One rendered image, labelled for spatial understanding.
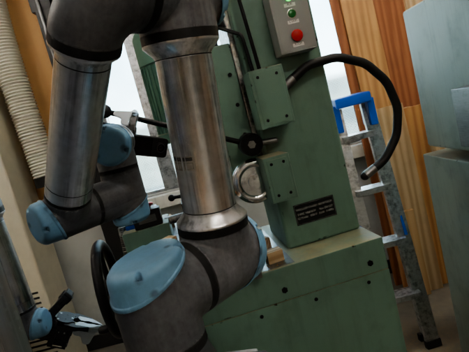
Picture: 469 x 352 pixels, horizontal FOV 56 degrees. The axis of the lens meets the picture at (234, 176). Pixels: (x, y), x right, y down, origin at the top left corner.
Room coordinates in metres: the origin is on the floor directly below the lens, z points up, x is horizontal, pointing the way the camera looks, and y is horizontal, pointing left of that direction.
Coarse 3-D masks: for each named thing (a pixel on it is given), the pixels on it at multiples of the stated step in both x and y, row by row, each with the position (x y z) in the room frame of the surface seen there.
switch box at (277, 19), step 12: (264, 0) 1.19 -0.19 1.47; (276, 0) 1.15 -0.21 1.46; (300, 0) 1.16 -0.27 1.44; (276, 12) 1.15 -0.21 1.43; (300, 12) 1.16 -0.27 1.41; (276, 24) 1.15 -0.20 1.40; (288, 24) 1.16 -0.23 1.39; (300, 24) 1.16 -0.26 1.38; (312, 24) 1.17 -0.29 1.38; (276, 36) 1.16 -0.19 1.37; (288, 36) 1.16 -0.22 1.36; (312, 36) 1.16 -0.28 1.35; (276, 48) 1.18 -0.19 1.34; (288, 48) 1.15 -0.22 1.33; (300, 48) 1.16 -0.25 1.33; (312, 48) 1.17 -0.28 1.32
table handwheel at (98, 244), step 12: (96, 240) 1.26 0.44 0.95; (96, 252) 1.18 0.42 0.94; (108, 252) 1.33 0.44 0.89; (96, 264) 1.15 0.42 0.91; (108, 264) 1.36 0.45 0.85; (96, 276) 1.13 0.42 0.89; (96, 288) 1.11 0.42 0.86; (108, 300) 1.12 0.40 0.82; (108, 312) 1.11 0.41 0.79; (108, 324) 1.11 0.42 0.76; (120, 336) 1.16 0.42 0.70
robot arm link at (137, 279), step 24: (168, 240) 0.64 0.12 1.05; (120, 264) 0.61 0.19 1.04; (144, 264) 0.58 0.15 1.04; (168, 264) 0.57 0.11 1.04; (192, 264) 0.61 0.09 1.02; (120, 288) 0.56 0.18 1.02; (144, 288) 0.55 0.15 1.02; (168, 288) 0.56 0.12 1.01; (192, 288) 0.59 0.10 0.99; (216, 288) 0.62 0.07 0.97; (120, 312) 0.56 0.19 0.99; (144, 312) 0.55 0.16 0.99; (168, 312) 0.56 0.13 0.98; (192, 312) 0.58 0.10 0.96; (144, 336) 0.55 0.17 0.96; (168, 336) 0.55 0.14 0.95; (192, 336) 0.57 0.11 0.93
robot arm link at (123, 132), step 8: (104, 128) 0.80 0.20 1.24; (112, 128) 0.80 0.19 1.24; (120, 128) 0.81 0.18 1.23; (104, 136) 0.79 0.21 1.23; (112, 136) 0.79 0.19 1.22; (120, 136) 0.80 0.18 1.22; (128, 136) 0.82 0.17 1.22; (104, 144) 0.79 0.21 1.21; (112, 144) 0.79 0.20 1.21; (120, 144) 0.80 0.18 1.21; (128, 144) 0.80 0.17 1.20; (104, 152) 0.79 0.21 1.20; (112, 152) 0.79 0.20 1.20; (120, 152) 0.80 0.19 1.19; (128, 152) 0.81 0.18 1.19; (104, 160) 0.79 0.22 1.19; (112, 160) 0.79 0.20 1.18; (120, 160) 0.80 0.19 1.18; (128, 160) 0.82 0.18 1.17; (136, 160) 0.85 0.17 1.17; (104, 168) 0.82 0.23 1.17; (112, 168) 0.81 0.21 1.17
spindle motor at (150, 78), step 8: (136, 40) 1.23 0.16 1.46; (136, 48) 1.24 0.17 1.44; (136, 56) 1.26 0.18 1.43; (144, 56) 1.22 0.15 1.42; (144, 64) 1.23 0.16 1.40; (152, 64) 1.22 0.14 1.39; (144, 72) 1.24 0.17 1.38; (152, 72) 1.22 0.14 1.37; (144, 80) 1.25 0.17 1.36; (152, 80) 1.23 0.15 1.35; (152, 88) 1.23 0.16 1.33; (152, 96) 1.24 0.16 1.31; (160, 96) 1.22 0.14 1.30; (152, 104) 1.25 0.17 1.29; (160, 104) 1.22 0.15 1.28; (152, 112) 1.27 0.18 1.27; (160, 112) 1.23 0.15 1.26; (160, 120) 1.24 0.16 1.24; (160, 128) 1.24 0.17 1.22; (160, 136) 1.25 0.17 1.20; (168, 136) 1.22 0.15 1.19
